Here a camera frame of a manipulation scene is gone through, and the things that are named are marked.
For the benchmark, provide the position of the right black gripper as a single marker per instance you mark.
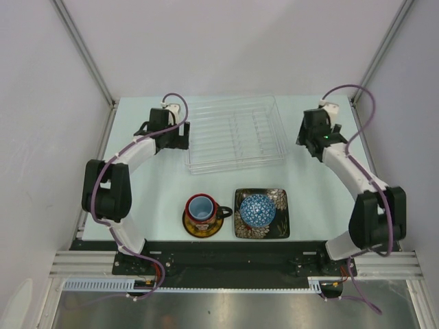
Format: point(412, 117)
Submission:
point(302, 135)

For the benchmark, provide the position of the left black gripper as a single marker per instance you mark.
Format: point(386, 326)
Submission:
point(180, 142)

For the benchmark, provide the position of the white wire dish rack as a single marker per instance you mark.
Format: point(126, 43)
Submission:
point(233, 134)

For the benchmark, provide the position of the light blue cup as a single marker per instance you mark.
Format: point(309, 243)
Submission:
point(201, 208)

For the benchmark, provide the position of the blue triangle pattern bowl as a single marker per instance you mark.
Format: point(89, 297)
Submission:
point(257, 210)

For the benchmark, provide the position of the black square floral plate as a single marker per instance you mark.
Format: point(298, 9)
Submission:
point(279, 227)

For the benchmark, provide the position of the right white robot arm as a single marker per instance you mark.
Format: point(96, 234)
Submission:
point(379, 215)

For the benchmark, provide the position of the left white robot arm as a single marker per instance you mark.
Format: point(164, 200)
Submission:
point(107, 193)

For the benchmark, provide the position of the round yellow black saucer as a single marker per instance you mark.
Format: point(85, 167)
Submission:
point(202, 230)

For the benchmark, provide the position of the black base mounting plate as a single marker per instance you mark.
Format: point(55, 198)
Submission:
point(228, 265)

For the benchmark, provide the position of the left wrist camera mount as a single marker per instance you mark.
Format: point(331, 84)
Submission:
point(173, 108)

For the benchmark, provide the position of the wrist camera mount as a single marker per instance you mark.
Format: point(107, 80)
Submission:
point(332, 109)
point(173, 108)

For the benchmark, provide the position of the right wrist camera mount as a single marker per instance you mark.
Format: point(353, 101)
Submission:
point(332, 109)

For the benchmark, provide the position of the red mug black handle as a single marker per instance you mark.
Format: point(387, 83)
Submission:
point(220, 212)

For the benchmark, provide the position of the aluminium frame rail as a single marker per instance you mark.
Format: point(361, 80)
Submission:
point(82, 264)

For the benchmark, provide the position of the white slotted cable duct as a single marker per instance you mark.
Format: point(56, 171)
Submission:
point(132, 286)

